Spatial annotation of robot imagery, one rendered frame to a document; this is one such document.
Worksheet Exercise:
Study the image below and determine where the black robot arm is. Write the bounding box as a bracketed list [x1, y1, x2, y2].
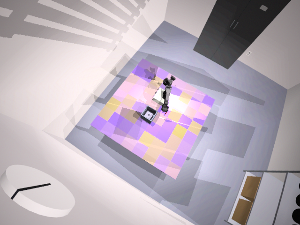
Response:
[161, 78, 173, 112]

